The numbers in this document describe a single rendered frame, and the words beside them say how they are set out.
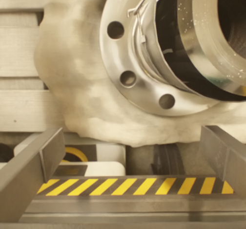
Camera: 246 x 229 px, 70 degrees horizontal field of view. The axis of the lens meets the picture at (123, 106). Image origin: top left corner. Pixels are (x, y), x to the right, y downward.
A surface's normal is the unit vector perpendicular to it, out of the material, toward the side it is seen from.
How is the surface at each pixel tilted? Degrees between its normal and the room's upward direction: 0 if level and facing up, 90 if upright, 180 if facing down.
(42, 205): 0
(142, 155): 0
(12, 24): 0
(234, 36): 90
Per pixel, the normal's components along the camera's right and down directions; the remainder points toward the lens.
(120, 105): 0.58, -0.42
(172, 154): -0.03, -0.77
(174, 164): -0.03, -0.55
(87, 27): 0.80, 0.43
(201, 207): -0.01, 0.25
